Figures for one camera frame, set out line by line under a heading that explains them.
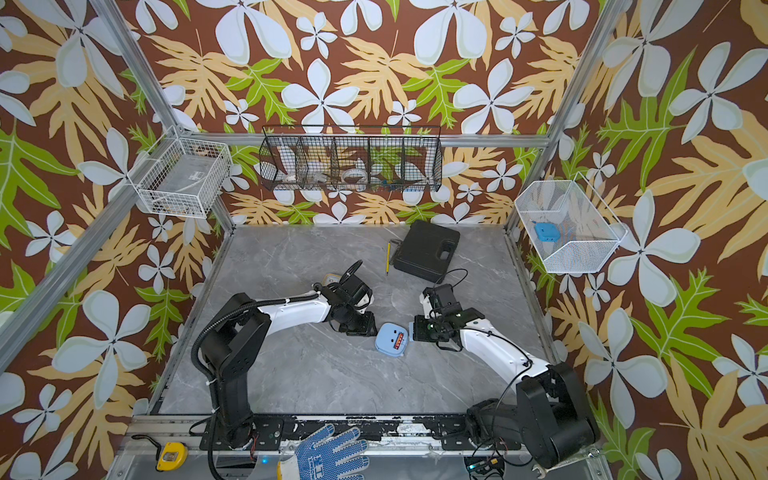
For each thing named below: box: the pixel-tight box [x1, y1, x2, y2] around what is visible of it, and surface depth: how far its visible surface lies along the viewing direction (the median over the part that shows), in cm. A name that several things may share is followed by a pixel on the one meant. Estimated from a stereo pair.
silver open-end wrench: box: [531, 462, 563, 479], surface depth 71 cm
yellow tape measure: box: [156, 442, 188, 471], surface depth 72 cm
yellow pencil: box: [386, 242, 391, 276], surface depth 111 cm
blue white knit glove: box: [296, 423, 370, 480], surface depth 73 cm
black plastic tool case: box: [393, 220, 460, 284], surface depth 108 cm
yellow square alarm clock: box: [322, 273, 342, 287], surface depth 104 cm
